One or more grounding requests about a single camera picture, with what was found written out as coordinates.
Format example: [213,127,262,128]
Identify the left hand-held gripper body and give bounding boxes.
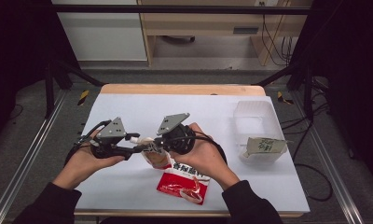
[78,116,136,160]

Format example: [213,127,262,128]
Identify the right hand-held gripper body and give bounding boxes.
[156,112,197,156]

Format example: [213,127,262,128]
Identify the beige sauce pouch with spout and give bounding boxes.
[130,136,173,171]

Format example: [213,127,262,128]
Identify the red seasoning packet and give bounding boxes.
[156,160,211,206]

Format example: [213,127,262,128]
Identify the translucent plastic container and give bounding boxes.
[232,100,285,166]

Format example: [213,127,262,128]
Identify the pale green packet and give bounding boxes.
[242,136,293,159]

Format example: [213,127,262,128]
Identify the person's right hand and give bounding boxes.
[169,121,241,191]

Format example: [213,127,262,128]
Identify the person's left hand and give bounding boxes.
[52,129,127,191]

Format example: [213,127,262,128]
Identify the white table cover sheet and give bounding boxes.
[74,92,311,215]

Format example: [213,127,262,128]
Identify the yellow black tape strip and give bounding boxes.
[276,91,295,105]
[77,90,90,106]

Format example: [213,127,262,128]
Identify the black metal stand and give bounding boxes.
[44,59,105,119]
[255,60,316,123]

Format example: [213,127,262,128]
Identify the white cabinet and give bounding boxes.
[51,0,148,63]

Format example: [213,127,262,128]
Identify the light wooden desk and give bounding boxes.
[137,0,313,67]

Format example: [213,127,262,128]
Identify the black curtain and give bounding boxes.
[0,0,80,147]
[290,0,373,189]

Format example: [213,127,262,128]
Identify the left hand-held gripper cable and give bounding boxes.
[63,119,113,166]

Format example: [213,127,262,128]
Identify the hand-held gripper cable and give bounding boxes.
[63,119,113,166]
[155,130,228,166]

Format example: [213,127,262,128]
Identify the right hand-held gripper cable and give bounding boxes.
[155,130,228,166]

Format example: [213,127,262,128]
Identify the aluminium floor rail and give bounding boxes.
[0,89,68,224]
[290,90,366,224]

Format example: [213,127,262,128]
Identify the grey drawer handle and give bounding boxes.
[232,26,260,35]

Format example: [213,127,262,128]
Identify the black horizontal frame bar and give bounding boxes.
[50,4,311,15]

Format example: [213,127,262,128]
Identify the hanging black cables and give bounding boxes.
[260,2,295,67]

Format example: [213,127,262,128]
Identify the black looped floor cable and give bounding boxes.
[291,120,334,203]

